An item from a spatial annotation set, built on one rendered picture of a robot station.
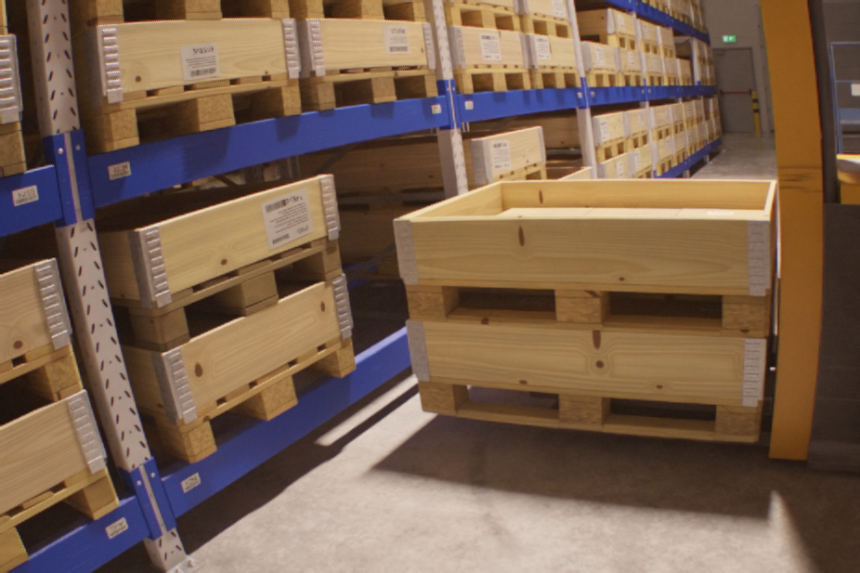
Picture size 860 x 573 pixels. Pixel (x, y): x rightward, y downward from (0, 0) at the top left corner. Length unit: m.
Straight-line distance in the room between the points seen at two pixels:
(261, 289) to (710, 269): 1.31
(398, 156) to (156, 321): 1.94
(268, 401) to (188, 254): 0.55
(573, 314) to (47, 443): 1.52
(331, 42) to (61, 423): 1.57
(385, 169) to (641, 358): 1.91
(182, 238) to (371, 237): 1.89
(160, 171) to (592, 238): 1.22
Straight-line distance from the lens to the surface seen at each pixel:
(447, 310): 2.32
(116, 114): 1.83
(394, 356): 2.76
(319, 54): 2.44
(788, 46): 1.94
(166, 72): 1.95
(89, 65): 1.86
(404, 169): 3.51
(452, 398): 2.42
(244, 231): 2.09
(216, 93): 2.06
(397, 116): 2.79
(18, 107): 1.71
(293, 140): 2.30
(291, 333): 2.25
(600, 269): 2.05
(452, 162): 3.15
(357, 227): 3.73
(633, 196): 2.79
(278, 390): 2.23
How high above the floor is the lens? 1.15
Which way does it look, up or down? 15 degrees down
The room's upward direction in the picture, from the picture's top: 7 degrees counter-clockwise
